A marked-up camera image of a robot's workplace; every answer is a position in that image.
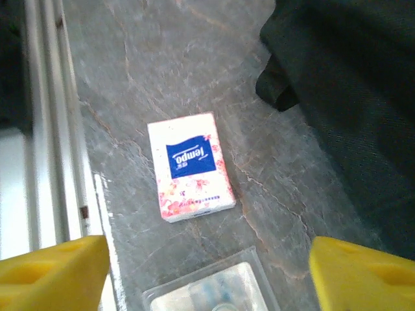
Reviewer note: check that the black fabric backpack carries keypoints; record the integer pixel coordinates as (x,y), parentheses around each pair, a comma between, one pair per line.
(356,97)

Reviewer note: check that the clear pouch with banknote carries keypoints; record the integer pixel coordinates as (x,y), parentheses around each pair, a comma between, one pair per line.
(210,288)

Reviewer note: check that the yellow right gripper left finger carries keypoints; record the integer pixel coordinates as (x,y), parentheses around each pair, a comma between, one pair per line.
(48,278)

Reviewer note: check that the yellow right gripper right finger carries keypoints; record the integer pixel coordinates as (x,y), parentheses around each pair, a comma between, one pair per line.
(366,282)

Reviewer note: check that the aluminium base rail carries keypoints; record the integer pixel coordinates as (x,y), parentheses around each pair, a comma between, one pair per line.
(55,129)

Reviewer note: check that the pink floral tissue pack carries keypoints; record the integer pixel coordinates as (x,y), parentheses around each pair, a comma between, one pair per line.
(191,168)

